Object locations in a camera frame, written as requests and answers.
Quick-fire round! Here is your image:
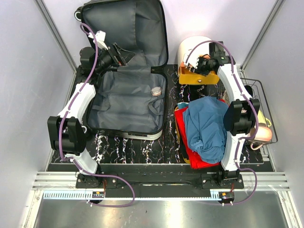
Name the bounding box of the plain pink mug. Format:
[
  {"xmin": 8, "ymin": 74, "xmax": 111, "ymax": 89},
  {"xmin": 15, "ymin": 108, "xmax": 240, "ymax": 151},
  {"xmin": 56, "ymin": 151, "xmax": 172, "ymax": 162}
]
[{"xmin": 250, "ymin": 126, "xmax": 272, "ymax": 151}]

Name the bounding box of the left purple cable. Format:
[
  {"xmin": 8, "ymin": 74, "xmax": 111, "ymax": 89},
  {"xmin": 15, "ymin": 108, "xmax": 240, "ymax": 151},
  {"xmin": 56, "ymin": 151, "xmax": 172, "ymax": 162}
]
[{"xmin": 58, "ymin": 23, "xmax": 136, "ymax": 208}]

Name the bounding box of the purple cable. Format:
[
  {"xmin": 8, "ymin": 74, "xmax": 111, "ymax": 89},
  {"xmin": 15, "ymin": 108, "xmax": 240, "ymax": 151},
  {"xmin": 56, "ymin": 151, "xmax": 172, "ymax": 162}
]
[
  {"xmin": 184, "ymin": 40, "xmax": 259, "ymax": 205},
  {"xmin": 58, "ymin": 23, "xmax": 136, "ymax": 208}
]

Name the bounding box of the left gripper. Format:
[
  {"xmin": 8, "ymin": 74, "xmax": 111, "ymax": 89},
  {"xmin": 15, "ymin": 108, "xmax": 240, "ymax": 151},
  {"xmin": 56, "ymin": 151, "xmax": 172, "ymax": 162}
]
[{"xmin": 94, "ymin": 43, "xmax": 135, "ymax": 74}]

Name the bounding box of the black marble mat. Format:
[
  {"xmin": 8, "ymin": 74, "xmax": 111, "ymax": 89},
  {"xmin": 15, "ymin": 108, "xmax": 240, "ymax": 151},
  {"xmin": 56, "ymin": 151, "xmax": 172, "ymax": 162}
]
[{"xmin": 51, "ymin": 63, "xmax": 264, "ymax": 165}]

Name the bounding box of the round cosmetic jar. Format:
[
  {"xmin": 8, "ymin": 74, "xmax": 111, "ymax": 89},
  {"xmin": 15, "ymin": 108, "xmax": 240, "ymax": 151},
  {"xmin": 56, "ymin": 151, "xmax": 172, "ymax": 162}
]
[{"xmin": 151, "ymin": 86, "xmax": 162, "ymax": 96}]

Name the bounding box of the red cloth garment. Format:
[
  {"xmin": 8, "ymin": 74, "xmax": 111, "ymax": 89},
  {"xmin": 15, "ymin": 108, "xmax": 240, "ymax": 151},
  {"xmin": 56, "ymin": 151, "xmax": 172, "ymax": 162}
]
[{"xmin": 174, "ymin": 96, "xmax": 228, "ymax": 169}]

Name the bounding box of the yellow green mug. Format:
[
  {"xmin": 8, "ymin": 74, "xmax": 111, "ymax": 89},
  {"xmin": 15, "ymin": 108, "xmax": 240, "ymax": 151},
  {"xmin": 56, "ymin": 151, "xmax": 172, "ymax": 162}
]
[{"xmin": 257, "ymin": 110, "xmax": 272, "ymax": 127}]

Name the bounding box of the teal cream cartoon towel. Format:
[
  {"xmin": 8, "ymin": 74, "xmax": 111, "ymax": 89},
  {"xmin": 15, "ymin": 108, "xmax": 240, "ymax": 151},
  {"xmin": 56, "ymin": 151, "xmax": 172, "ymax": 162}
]
[{"xmin": 177, "ymin": 102, "xmax": 189, "ymax": 109}]

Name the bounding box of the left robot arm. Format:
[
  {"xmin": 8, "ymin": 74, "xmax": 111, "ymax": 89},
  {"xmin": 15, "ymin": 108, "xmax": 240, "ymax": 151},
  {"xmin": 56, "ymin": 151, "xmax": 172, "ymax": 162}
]
[{"xmin": 47, "ymin": 43, "xmax": 135, "ymax": 188}]

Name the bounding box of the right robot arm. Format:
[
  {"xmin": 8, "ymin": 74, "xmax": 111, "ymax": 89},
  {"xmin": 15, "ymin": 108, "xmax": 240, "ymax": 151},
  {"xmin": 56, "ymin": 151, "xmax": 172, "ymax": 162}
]
[{"xmin": 195, "ymin": 40, "xmax": 260, "ymax": 188}]

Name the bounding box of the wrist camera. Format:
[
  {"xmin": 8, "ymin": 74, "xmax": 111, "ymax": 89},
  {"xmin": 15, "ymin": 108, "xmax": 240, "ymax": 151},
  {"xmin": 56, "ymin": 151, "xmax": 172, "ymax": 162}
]
[
  {"xmin": 183, "ymin": 53, "xmax": 200, "ymax": 72},
  {"xmin": 95, "ymin": 30, "xmax": 108, "ymax": 50}
]

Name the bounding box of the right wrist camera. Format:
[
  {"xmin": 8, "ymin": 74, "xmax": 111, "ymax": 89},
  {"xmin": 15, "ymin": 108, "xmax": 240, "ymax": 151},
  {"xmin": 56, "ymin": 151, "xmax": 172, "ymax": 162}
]
[{"xmin": 183, "ymin": 53, "xmax": 200, "ymax": 72}]

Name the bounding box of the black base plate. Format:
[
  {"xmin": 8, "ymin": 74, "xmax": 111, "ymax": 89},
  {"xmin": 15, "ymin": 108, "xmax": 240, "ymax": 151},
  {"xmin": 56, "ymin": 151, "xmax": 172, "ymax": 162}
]
[{"xmin": 45, "ymin": 164, "xmax": 244, "ymax": 201}]

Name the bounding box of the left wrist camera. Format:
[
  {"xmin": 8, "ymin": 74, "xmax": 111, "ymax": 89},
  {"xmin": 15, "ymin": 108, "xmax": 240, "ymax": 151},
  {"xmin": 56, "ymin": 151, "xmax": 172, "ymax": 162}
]
[{"xmin": 95, "ymin": 30, "xmax": 108, "ymax": 50}]

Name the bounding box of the white orange drawer cabinet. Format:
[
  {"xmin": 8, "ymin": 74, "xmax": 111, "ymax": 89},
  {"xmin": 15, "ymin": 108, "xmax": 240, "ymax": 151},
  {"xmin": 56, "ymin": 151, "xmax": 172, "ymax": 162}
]
[{"xmin": 177, "ymin": 36, "xmax": 219, "ymax": 85}]

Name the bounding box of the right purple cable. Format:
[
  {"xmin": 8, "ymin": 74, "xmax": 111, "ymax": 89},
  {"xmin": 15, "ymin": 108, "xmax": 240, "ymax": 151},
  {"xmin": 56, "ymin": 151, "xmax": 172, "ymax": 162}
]
[{"xmin": 184, "ymin": 40, "xmax": 259, "ymax": 205}]

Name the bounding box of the white black space suitcase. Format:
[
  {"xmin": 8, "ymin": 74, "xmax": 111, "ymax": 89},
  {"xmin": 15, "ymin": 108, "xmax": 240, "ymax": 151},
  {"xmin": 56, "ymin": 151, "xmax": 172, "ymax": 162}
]
[{"xmin": 75, "ymin": 0, "xmax": 169, "ymax": 140}]

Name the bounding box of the black wire dish rack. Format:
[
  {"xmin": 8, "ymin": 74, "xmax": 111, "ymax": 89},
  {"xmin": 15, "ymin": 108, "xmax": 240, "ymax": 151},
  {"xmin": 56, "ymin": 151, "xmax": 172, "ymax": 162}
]
[{"xmin": 241, "ymin": 78, "xmax": 278, "ymax": 145}]

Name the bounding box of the blue cloth garment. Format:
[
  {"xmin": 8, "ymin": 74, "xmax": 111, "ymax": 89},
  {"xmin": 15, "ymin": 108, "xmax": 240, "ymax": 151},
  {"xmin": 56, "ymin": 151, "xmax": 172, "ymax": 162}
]
[{"xmin": 183, "ymin": 96, "xmax": 228, "ymax": 164}]

